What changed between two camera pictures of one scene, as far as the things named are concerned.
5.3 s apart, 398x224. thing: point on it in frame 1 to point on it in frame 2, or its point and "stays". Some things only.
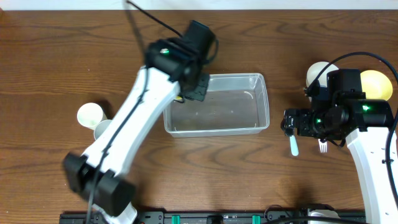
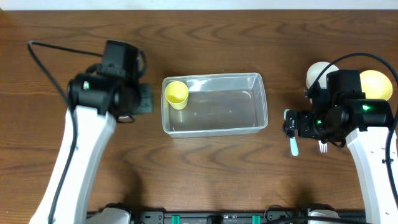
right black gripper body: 290,121 stays
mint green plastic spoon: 294,147 stays
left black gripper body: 197,89 to 145,98
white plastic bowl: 315,69 stays
